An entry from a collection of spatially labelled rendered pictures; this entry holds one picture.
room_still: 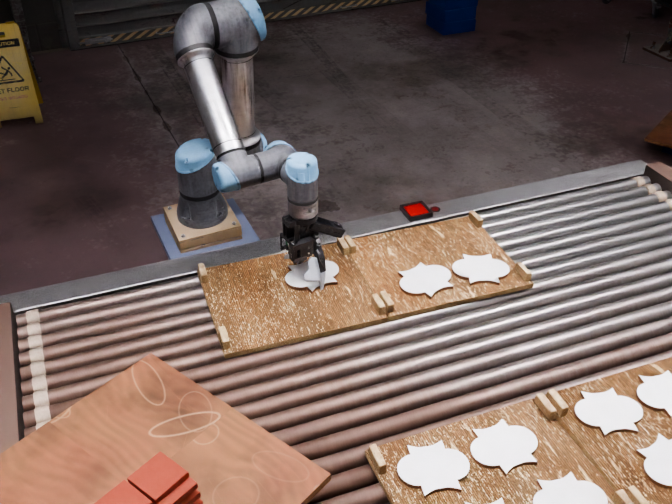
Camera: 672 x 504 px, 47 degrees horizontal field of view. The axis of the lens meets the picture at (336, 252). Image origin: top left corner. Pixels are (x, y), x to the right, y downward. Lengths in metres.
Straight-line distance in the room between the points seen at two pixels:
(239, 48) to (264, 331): 0.72
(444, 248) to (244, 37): 0.78
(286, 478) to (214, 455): 0.14
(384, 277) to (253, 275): 0.35
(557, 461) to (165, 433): 0.77
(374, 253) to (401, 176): 2.28
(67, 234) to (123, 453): 2.67
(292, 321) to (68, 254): 2.20
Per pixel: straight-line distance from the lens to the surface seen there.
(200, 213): 2.26
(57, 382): 1.87
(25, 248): 4.06
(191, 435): 1.51
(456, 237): 2.20
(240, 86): 2.11
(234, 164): 1.86
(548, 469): 1.62
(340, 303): 1.94
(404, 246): 2.15
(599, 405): 1.76
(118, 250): 3.89
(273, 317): 1.90
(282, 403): 1.72
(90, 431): 1.56
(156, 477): 1.28
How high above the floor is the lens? 2.16
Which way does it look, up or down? 35 degrees down
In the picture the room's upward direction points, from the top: straight up
